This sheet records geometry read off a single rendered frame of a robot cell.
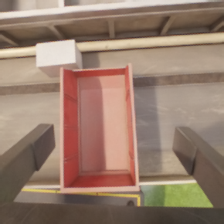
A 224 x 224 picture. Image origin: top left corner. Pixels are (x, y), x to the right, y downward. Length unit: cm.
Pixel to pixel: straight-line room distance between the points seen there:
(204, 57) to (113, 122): 40
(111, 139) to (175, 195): 98
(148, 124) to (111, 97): 16
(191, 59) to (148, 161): 39
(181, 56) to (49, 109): 51
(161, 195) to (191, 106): 94
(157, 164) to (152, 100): 22
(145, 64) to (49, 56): 32
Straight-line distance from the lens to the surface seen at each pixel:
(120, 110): 55
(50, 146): 17
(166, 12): 51
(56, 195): 108
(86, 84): 57
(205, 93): 64
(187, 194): 147
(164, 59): 63
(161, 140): 57
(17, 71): 71
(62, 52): 54
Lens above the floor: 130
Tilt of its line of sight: 82 degrees down
